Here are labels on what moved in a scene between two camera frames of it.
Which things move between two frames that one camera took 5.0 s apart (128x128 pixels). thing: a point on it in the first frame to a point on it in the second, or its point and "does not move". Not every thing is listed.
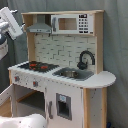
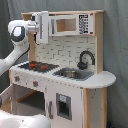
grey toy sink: (73, 73) does not move
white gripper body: (11, 23) to (39, 25)
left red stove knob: (16, 78) does not move
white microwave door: (64, 24) does not move
